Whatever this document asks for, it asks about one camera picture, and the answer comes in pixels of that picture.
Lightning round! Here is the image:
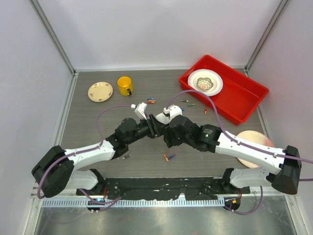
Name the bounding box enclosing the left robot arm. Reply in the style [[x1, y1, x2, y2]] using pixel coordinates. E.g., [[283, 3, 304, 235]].
[[31, 115, 164, 199]]

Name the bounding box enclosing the pink white plate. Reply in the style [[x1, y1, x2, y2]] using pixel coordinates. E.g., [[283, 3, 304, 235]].
[[237, 130, 274, 168]]

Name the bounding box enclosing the orange battery lower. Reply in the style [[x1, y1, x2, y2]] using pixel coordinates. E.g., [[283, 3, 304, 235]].
[[163, 154, 169, 162]]

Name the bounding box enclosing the cream floral plate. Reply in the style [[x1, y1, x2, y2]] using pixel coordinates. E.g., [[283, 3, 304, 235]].
[[88, 82, 113, 102]]

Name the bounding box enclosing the red plastic bin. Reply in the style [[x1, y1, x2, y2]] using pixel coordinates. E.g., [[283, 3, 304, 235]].
[[179, 55, 269, 125]]

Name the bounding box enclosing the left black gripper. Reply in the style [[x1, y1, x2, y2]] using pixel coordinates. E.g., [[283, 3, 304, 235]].
[[126, 114, 163, 145]]

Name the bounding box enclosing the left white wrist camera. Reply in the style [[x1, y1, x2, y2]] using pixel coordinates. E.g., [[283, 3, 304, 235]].
[[131, 102, 147, 120]]

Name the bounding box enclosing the yellow mug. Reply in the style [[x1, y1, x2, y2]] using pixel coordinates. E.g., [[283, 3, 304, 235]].
[[117, 76, 134, 96]]

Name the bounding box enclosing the small patterned bowl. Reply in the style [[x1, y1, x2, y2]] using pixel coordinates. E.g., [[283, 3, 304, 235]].
[[196, 77, 214, 91]]

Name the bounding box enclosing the white slotted cable duct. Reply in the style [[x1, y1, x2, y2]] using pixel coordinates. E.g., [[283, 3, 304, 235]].
[[41, 197, 224, 209]]

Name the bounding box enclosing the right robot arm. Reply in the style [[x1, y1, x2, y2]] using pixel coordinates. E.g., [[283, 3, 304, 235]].
[[162, 115, 302, 195]]

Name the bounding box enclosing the white paper plate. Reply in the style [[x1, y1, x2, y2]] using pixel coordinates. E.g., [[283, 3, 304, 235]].
[[187, 69, 224, 96]]

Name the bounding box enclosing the white remote control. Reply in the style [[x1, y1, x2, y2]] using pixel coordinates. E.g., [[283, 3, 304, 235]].
[[156, 113, 170, 124]]

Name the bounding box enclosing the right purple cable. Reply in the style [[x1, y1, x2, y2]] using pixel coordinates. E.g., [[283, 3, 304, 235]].
[[166, 90, 313, 216]]

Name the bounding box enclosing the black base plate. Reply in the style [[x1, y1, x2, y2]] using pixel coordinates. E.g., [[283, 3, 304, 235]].
[[85, 177, 250, 201]]

